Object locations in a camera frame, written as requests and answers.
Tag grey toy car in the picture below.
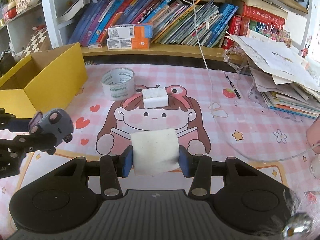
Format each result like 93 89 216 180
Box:
28 108 74 155

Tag white sponge block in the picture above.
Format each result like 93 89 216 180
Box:
131 128 180 176

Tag white power adapter cube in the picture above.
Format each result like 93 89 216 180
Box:
142 87 169 109

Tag clear packing tape roll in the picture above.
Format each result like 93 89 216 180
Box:
100 67 135 101

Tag pink cartoon desk mat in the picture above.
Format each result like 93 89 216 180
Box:
1 64 319 238

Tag yellow cardboard box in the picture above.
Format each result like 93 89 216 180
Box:
0 43 87 118

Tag black patterned pencil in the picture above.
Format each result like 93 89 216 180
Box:
224 73 241 99

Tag brown white chessboard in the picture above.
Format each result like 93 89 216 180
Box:
21 27 52 59

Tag small red white box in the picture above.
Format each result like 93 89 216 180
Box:
88 43 103 49

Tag white power strip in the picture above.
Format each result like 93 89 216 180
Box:
310 154 320 179

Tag pink cartoon cup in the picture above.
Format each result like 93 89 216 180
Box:
306 116 320 154

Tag pile of papers and books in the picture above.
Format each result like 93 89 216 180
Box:
229 31 319 119

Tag lower orange white toothpaste box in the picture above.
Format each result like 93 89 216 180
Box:
106 37 150 50

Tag orange white toothpaste box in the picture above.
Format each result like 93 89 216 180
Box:
106 37 150 50
107 24 153 38

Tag white wooden bookshelf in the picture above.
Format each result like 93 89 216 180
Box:
41 0 312 61

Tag upper orange white toothpaste box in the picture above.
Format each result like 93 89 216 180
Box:
107 24 153 38

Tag red dictionary books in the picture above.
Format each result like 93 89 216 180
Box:
222 0 292 49

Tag row of leaning books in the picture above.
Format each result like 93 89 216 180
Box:
59 0 238 48

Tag pearl bead bracelet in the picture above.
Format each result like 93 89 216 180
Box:
222 47 245 63

